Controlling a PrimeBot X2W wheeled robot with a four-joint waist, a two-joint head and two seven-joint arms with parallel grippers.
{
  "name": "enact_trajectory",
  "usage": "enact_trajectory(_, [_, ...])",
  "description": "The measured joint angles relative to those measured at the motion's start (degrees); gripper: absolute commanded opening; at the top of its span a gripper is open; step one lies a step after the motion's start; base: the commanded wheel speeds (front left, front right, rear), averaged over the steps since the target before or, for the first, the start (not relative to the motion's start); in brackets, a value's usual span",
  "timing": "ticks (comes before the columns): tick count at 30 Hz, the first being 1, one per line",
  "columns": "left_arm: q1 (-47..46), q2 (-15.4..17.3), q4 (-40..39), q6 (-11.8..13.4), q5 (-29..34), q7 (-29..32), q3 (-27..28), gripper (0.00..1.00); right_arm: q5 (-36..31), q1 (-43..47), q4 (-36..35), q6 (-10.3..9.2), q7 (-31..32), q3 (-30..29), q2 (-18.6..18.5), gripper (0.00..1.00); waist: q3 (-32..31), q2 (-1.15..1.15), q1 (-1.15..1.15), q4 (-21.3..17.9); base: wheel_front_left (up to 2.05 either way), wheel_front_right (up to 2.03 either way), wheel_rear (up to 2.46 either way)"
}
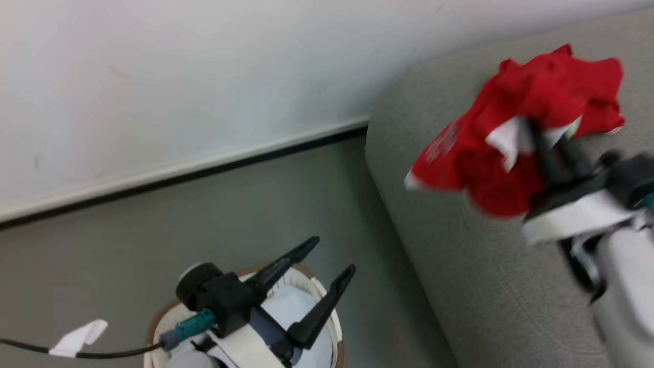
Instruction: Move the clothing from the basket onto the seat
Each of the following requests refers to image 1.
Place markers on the white laundry basket brown rim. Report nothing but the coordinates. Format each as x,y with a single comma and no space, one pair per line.
294,304

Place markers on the red cloth garment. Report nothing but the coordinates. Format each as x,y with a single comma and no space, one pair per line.
511,128

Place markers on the white and black baseboard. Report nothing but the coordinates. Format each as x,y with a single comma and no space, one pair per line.
179,171

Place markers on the grey fabric sofa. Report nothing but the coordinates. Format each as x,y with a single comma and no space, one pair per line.
460,281

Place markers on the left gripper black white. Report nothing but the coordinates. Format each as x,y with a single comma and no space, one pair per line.
225,301

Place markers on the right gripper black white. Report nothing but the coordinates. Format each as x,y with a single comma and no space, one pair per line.
587,204

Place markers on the white tape tag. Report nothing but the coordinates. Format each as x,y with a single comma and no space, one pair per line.
76,338

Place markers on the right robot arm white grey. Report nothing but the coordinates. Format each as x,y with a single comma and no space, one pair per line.
628,296

